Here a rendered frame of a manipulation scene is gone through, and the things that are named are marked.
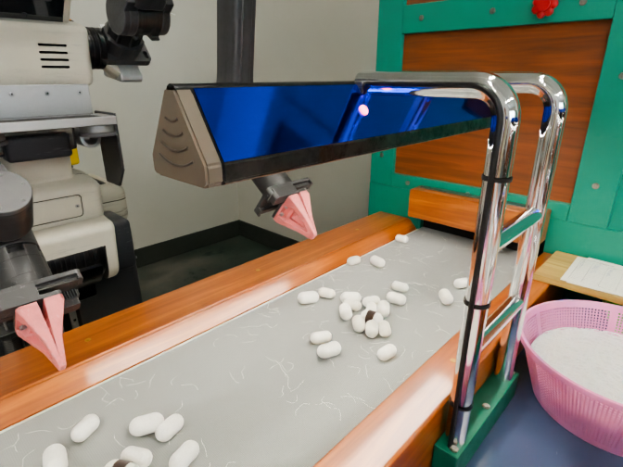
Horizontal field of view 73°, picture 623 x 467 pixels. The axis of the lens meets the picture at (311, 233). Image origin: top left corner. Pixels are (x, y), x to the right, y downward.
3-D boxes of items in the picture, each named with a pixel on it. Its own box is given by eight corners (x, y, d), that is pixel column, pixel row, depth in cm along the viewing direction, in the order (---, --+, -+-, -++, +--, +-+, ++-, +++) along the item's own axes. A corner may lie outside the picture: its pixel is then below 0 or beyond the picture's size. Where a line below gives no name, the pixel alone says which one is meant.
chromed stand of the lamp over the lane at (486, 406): (329, 402, 61) (336, 71, 45) (403, 342, 74) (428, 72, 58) (453, 485, 48) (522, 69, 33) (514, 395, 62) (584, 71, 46)
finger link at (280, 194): (333, 221, 71) (301, 181, 73) (303, 233, 66) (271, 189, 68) (314, 244, 75) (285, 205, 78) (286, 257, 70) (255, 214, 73)
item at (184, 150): (152, 174, 35) (140, 82, 33) (469, 119, 78) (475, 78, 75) (206, 191, 30) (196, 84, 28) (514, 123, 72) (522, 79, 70)
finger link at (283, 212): (341, 218, 72) (311, 178, 75) (313, 229, 67) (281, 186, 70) (324, 240, 77) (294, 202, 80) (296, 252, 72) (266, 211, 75)
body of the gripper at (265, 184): (315, 183, 75) (292, 154, 77) (273, 195, 68) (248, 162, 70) (299, 207, 79) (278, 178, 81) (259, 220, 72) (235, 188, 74)
